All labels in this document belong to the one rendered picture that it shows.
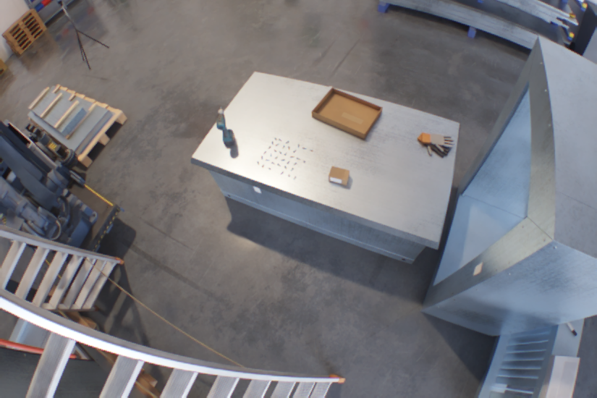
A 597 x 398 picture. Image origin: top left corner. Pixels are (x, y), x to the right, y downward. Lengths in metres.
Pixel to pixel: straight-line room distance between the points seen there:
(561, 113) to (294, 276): 2.01
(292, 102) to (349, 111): 0.44
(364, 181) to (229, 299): 1.35
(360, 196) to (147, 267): 1.91
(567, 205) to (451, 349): 1.63
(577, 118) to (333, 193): 1.39
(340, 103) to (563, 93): 1.54
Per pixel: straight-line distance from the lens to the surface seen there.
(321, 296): 2.32
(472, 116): 3.46
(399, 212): 1.84
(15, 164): 2.54
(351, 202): 1.83
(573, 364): 1.99
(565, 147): 1.24
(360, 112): 2.24
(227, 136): 2.14
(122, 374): 1.03
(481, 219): 2.64
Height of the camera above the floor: 2.29
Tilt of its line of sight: 58 degrees down
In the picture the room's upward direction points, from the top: 11 degrees counter-clockwise
